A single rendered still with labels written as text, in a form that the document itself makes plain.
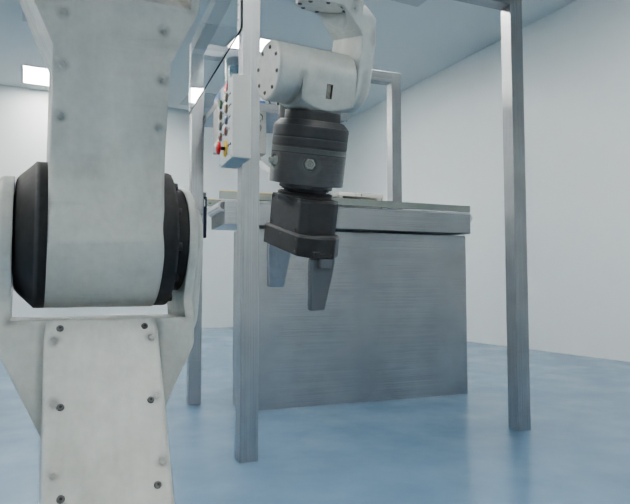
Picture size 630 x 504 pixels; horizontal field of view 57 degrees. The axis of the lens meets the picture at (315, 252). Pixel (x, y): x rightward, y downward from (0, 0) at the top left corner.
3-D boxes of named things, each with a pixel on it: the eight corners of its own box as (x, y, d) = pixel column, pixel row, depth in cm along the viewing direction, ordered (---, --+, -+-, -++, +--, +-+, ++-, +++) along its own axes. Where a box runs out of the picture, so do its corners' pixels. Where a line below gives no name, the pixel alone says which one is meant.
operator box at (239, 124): (231, 157, 177) (232, 73, 178) (219, 167, 192) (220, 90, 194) (250, 158, 179) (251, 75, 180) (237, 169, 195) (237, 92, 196)
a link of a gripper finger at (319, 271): (302, 309, 66) (307, 256, 65) (326, 308, 68) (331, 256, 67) (308, 313, 65) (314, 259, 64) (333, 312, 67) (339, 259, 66)
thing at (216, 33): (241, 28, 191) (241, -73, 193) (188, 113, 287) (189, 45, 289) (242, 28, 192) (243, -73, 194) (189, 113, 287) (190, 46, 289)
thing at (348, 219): (224, 223, 255) (224, 201, 256) (211, 229, 282) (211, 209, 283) (470, 233, 303) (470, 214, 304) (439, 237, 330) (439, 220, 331)
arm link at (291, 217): (359, 259, 67) (371, 155, 65) (285, 259, 63) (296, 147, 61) (307, 239, 78) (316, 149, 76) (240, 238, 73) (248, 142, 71)
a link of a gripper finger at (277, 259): (287, 286, 77) (292, 240, 75) (265, 287, 75) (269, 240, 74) (282, 283, 78) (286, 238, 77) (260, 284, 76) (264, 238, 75)
